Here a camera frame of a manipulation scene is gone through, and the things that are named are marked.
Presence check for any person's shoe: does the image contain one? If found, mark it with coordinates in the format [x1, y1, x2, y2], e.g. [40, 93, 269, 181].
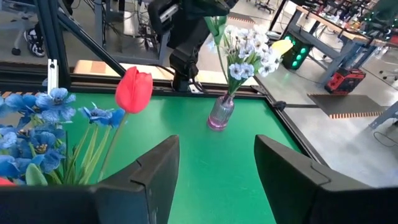
[24, 27, 47, 58]

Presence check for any black rig strut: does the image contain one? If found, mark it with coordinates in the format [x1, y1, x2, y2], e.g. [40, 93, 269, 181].
[57, 10, 127, 77]

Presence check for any black rig upright post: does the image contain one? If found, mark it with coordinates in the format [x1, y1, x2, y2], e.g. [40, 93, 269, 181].
[34, 0, 73, 90]

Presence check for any blue flower bunch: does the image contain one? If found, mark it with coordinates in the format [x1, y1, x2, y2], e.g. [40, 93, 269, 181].
[0, 86, 126, 187]

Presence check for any green-lit computer tower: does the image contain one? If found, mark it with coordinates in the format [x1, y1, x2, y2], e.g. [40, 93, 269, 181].
[280, 32, 313, 71]

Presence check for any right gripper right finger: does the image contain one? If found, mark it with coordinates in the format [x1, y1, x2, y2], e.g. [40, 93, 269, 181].
[254, 134, 398, 224]

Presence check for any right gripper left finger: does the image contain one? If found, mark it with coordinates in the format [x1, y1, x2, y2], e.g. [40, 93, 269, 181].
[0, 134, 181, 224]

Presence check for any black table frame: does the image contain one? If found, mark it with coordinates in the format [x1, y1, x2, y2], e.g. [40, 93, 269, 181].
[0, 62, 329, 167]

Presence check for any silver frame bracket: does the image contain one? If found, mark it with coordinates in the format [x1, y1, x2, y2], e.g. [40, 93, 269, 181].
[47, 58, 59, 95]

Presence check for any red tulip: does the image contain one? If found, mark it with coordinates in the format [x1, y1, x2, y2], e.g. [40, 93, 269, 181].
[96, 65, 154, 183]
[0, 176, 17, 187]

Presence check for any striped floor mat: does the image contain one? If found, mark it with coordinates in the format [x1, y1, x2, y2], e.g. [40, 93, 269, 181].
[307, 93, 387, 120]

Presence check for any white flower bunch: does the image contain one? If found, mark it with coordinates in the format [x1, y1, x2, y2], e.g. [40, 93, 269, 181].
[214, 24, 282, 98]

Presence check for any wooden workbench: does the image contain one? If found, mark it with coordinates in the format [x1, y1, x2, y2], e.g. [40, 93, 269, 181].
[269, 5, 398, 85]

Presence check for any pink glass vase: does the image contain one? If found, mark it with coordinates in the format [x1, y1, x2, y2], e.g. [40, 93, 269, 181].
[206, 92, 236, 132]

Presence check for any red black tool case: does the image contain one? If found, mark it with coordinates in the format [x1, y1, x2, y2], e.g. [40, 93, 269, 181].
[323, 67, 368, 95]

